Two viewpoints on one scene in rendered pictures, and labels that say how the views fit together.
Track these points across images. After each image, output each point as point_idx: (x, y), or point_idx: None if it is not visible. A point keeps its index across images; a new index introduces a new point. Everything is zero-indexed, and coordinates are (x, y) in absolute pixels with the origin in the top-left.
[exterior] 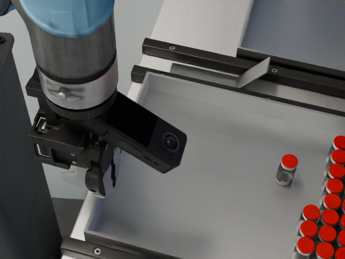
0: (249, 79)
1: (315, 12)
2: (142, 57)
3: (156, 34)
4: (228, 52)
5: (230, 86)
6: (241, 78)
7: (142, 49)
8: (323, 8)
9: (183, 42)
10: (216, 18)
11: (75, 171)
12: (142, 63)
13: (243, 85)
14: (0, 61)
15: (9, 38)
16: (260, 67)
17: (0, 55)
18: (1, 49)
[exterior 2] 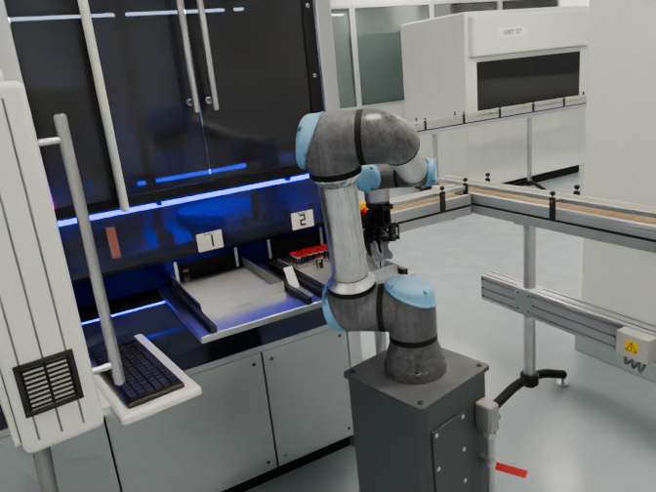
0: (294, 276)
1: (229, 294)
2: (313, 303)
3: (296, 307)
4: (280, 295)
5: (298, 287)
6: (292, 284)
7: (311, 300)
8: (225, 294)
9: (291, 302)
10: (266, 304)
11: (389, 248)
12: (316, 301)
13: (296, 280)
14: (363, 363)
15: (347, 371)
16: (288, 272)
17: (360, 365)
18: (356, 368)
